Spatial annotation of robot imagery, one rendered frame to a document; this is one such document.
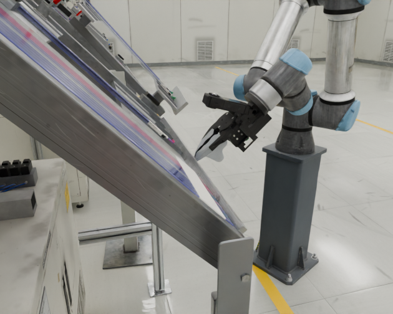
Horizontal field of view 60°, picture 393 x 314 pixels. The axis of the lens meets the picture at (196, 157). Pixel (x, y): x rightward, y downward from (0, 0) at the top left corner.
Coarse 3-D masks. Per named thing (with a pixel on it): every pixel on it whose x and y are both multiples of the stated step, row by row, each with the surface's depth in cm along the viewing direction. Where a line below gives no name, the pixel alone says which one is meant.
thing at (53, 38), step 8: (32, 16) 65; (40, 24) 65; (48, 32) 66; (56, 40) 67; (64, 48) 68; (72, 56) 69; (80, 64) 70; (88, 72) 71; (104, 80) 72; (112, 88) 73; (120, 96) 74; (128, 104) 75; (136, 112) 76; (144, 120) 78
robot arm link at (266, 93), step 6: (258, 84) 82; (264, 84) 81; (252, 90) 82; (258, 90) 81; (264, 90) 81; (270, 90) 80; (258, 96) 81; (264, 96) 81; (270, 96) 81; (276, 96) 81; (264, 102) 81; (270, 102) 81; (276, 102) 82; (270, 108) 82
